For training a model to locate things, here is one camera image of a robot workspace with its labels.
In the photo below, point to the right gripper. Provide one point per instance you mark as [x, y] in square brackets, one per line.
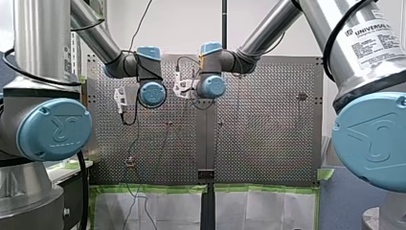
[201, 99]

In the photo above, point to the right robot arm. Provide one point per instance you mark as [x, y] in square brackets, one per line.
[370, 140]

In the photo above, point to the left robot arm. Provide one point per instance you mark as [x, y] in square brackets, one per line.
[51, 129]

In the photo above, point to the black pole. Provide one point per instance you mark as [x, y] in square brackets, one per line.
[224, 22]

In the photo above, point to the black panel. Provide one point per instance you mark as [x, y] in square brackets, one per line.
[72, 199]

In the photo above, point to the grey board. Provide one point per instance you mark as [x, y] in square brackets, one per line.
[341, 204]

